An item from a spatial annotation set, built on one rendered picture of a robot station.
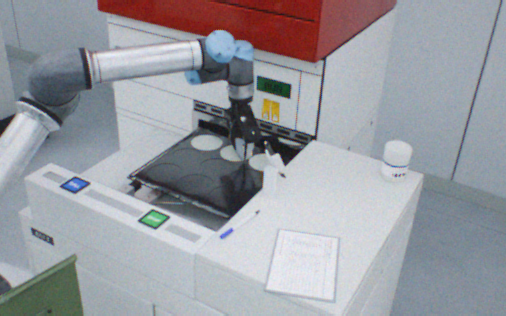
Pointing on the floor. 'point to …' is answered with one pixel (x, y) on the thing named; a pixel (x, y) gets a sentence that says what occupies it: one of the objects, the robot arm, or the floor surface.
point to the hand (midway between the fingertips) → (244, 158)
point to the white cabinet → (108, 292)
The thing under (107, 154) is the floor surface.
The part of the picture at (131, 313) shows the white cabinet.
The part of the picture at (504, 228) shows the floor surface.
